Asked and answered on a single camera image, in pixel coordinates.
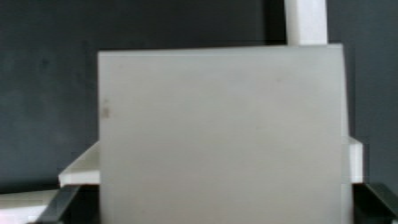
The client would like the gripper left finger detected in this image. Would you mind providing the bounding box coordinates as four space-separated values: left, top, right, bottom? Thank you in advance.
27 185 83 224

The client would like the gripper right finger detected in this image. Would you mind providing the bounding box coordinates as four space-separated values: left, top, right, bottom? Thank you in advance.
354 183 398 224

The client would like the white cabinet top block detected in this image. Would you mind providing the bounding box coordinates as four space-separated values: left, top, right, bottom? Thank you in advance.
99 45 354 224

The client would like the white L-shaped obstacle frame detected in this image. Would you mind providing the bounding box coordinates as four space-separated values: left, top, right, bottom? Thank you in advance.
285 0 330 46

